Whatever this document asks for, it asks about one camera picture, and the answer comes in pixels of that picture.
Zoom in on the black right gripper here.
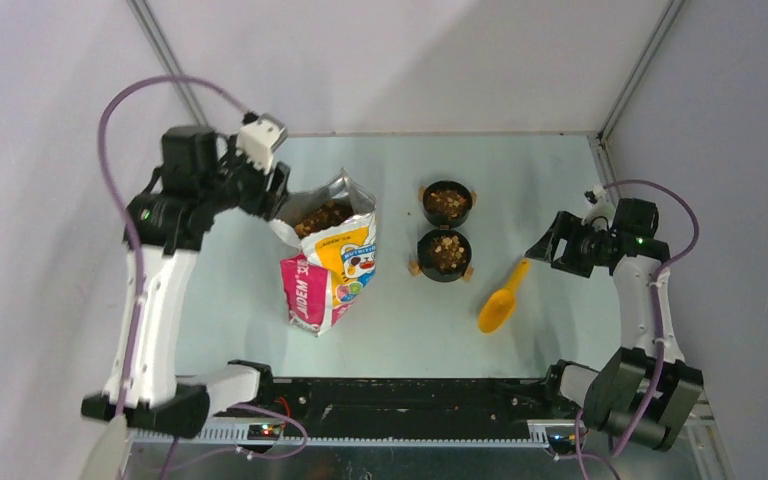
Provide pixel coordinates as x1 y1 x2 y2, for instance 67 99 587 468
525 211 609 278

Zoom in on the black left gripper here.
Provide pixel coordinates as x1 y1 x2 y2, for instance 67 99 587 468
202 133 292 221

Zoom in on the cat food bag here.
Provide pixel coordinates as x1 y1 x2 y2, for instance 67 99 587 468
270 170 377 336

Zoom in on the yellow plastic food scoop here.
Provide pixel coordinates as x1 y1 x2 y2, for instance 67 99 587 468
477 258 531 334

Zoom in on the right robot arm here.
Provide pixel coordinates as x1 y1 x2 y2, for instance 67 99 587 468
525 199 704 451

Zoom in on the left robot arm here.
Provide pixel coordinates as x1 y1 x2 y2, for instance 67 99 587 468
80 120 290 439

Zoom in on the pet food kibble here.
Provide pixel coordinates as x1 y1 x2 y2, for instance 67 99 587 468
293 188 471 273

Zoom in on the black bowl paw print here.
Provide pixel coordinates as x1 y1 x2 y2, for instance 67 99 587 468
413 229 474 283

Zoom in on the black bowl fishbone print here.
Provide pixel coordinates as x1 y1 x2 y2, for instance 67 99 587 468
418 180 477 229

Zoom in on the perforated metal strip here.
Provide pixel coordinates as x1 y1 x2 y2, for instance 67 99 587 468
130 422 584 448

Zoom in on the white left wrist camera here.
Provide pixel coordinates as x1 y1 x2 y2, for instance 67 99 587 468
234 111 288 174

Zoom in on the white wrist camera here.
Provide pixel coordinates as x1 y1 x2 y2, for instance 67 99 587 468
234 111 288 174
581 185 615 231

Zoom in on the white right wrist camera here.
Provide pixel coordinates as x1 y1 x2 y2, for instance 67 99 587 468
581 185 615 231

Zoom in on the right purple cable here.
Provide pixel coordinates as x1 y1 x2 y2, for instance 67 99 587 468
556 179 701 480

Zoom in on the purple cable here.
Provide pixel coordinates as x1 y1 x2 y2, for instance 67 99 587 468
97 74 310 480
556 179 701 480

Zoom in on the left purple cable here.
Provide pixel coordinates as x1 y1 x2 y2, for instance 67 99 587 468
97 74 310 480

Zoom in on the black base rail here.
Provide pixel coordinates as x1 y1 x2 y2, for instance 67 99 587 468
256 377 579 434

